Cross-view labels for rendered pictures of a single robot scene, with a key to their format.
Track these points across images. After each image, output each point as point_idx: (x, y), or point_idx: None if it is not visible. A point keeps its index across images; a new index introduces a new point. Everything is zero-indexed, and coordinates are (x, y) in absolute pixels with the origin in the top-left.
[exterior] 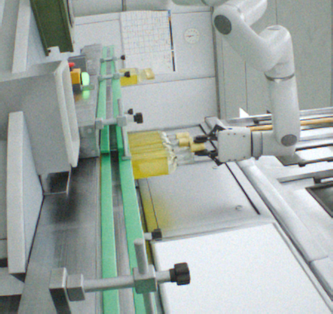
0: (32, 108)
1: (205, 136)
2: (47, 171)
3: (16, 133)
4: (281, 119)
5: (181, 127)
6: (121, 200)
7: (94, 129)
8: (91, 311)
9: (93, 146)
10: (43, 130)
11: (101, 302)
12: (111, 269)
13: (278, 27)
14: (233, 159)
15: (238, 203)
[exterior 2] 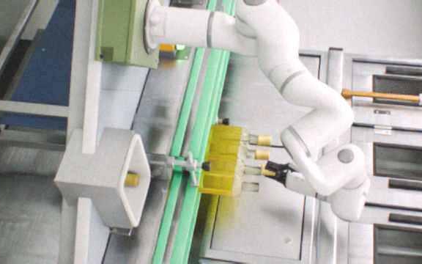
0: (98, 199)
1: (276, 169)
2: (113, 226)
3: (84, 219)
4: (336, 210)
5: (299, 54)
6: (171, 254)
7: (165, 166)
8: None
9: (164, 174)
10: (109, 209)
11: None
12: None
13: (351, 156)
14: (299, 193)
15: (291, 232)
